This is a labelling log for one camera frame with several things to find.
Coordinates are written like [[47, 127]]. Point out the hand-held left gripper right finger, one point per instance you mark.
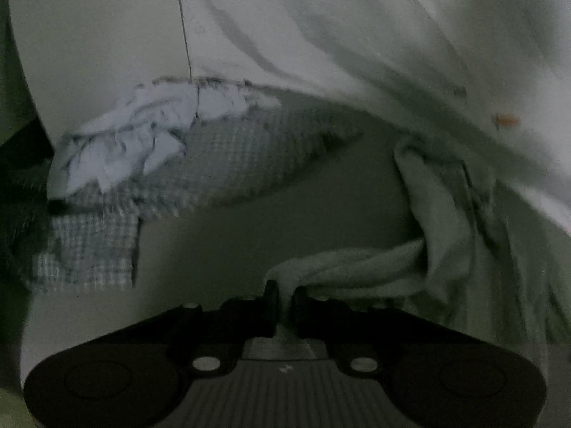
[[298, 312]]

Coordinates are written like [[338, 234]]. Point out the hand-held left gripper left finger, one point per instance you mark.
[[270, 307]]

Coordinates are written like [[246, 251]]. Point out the grey zip hoodie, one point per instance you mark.
[[446, 214]]

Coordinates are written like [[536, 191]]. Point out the grey checked shirt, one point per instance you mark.
[[250, 160]]

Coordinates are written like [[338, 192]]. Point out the light blue crumpled cloth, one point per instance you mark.
[[134, 142]]

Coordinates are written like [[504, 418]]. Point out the white carrot print quilt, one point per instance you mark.
[[357, 31]]

